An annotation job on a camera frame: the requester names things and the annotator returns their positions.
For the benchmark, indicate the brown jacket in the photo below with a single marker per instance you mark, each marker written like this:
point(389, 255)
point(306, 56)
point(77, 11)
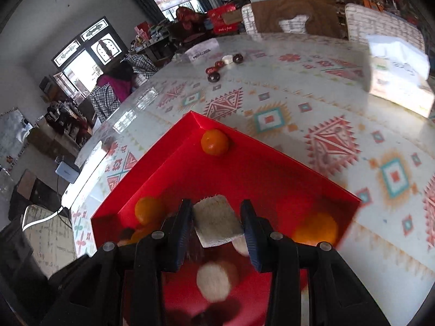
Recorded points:
point(306, 12)

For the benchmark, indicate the red gift box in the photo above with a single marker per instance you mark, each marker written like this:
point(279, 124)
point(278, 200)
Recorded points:
point(221, 20)

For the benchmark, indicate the plaid cloth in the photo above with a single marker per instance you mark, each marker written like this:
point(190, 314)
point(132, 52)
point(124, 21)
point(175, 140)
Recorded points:
point(103, 103)

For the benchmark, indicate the small white cap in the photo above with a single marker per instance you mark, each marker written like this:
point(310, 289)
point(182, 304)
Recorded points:
point(227, 59)

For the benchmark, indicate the white tissue box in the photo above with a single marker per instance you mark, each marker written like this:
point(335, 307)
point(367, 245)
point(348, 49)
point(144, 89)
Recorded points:
point(396, 81)

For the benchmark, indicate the red shallow box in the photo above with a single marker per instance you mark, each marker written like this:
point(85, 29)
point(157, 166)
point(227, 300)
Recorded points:
point(258, 183)

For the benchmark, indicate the white paper sheet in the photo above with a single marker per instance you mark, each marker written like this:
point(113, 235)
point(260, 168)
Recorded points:
point(202, 51)

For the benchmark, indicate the red cloth bundle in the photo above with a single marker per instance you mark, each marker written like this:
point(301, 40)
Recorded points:
point(185, 15)

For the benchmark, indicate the orange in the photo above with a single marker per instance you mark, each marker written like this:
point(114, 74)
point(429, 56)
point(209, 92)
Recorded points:
point(214, 141)
point(149, 209)
point(316, 229)
point(144, 235)

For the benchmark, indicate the small grey box device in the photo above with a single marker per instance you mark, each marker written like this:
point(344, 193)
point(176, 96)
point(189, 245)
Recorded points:
point(66, 171)

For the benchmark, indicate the chair with patterned cover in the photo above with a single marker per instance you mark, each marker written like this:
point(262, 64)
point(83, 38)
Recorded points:
point(380, 23)
point(247, 18)

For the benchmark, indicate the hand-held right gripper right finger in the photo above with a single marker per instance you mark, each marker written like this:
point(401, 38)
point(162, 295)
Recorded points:
point(253, 237)

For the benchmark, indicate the window with ornate panes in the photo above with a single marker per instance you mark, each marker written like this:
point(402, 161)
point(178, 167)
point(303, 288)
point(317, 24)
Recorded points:
point(86, 46)

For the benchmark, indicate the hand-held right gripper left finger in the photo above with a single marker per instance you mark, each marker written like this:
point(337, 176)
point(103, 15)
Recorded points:
point(180, 237)

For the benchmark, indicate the square white sponge cake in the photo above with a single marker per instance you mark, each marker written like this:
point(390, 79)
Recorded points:
point(217, 224)

